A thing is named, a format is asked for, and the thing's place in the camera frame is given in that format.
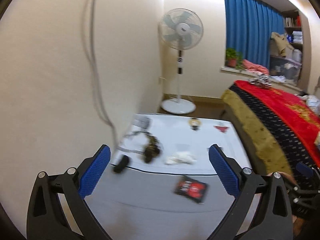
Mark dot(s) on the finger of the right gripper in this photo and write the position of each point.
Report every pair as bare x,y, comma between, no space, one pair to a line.
308,172

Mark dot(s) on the low folding table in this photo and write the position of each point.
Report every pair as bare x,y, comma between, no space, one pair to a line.
170,174

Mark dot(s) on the person right hand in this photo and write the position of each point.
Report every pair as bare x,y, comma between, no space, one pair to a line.
298,223

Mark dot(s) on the red blanket on bed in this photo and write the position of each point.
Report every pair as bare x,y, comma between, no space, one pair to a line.
286,116

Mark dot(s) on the pink clothes on sill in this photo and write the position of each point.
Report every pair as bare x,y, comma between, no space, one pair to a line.
254,68

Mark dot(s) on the blue window curtain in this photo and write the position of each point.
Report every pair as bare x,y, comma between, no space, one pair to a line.
249,25

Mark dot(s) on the striped black white garment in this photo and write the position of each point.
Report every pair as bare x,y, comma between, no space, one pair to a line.
262,81

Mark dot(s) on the grey white table cloth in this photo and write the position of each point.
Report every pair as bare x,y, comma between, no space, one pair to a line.
170,174

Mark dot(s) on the white tissue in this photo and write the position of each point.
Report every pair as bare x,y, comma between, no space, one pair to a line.
182,157

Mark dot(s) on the leopard hair scrunchie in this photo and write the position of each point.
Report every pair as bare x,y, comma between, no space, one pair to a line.
152,150

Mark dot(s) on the beige jacket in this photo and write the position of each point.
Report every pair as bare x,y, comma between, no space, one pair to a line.
284,47

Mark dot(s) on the transparent storage box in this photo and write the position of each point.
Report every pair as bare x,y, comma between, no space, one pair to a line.
285,70

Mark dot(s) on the black red snack packet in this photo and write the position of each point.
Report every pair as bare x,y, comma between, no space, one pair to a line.
191,188

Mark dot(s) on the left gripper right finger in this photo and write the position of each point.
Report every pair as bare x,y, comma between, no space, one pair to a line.
227,170

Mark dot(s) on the white standing fan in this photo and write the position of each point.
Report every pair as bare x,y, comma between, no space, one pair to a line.
180,29

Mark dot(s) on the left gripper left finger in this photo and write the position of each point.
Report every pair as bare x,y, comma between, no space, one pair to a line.
91,169

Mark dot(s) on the wooden bookshelf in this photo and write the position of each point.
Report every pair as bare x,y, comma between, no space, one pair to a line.
297,27

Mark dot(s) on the potted green plant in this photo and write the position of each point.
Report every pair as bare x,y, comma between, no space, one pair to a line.
233,58

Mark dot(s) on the black hair clip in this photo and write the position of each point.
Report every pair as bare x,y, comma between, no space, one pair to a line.
122,164

